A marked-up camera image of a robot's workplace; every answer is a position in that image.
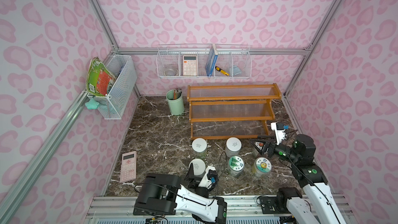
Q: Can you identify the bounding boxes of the small white lid jar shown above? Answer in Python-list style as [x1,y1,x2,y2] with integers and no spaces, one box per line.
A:
[190,159,206,176]

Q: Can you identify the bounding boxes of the tall white tin jar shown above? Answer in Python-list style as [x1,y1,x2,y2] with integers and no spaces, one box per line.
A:
[225,137,242,158]

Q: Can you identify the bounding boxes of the white lid green label jar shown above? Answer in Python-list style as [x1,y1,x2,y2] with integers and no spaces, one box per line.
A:
[192,138,207,159]

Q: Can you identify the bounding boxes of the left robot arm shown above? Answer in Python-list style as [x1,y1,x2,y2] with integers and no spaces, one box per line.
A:
[133,165,228,224]

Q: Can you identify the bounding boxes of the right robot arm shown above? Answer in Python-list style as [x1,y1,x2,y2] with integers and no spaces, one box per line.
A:
[250,134,346,224]

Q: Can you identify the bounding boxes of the orange wooden three-tier shelf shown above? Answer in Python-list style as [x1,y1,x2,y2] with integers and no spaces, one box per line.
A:
[187,83,282,140]

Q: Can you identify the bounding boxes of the pink calculator on table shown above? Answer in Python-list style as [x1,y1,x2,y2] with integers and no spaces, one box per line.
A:
[120,151,137,183]

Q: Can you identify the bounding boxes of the mint green pencil cup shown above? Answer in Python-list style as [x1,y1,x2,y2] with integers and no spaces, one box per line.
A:
[166,89,184,116]

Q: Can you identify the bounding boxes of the yellow utility knife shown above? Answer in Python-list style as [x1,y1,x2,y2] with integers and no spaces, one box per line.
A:
[215,66,230,76]

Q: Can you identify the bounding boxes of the pencils bundle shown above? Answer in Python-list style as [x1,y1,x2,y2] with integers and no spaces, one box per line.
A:
[173,88,182,100]

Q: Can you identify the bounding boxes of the blue book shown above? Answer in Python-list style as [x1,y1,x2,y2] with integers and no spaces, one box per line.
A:
[205,44,218,77]

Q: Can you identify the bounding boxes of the pink calculator in basket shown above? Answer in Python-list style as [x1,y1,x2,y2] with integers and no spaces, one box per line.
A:
[182,55,198,76]

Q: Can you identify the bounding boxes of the white mesh side basket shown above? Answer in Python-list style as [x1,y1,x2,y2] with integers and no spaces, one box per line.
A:
[93,55,137,120]

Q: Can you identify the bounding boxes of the clear tape roll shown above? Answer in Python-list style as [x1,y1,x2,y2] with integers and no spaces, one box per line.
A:
[164,66,179,76]

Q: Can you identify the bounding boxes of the mint star-shaped toy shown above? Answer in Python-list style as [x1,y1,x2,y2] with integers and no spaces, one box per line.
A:
[85,97,100,110]

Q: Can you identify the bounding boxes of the green red snack bag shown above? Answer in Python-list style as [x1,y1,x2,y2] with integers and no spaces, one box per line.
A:
[86,57,117,96]

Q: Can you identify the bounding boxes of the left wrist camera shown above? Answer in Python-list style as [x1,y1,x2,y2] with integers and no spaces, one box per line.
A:
[199,166,219,191]

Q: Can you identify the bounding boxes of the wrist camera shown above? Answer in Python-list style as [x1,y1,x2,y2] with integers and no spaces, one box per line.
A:
[271,122,289,145]
[199,166,219,191]

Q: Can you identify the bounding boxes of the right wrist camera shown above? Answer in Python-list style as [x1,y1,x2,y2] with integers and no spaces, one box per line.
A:
[271,122,289,145]

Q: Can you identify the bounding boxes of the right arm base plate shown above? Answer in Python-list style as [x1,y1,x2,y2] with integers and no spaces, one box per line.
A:
[256,196,280,214]

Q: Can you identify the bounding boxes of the aluminium front rail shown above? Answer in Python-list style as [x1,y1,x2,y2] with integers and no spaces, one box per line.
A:
[85,188,357,224]

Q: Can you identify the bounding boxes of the white wire wall basket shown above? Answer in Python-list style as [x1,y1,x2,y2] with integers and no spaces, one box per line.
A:
[156,44,252,78]

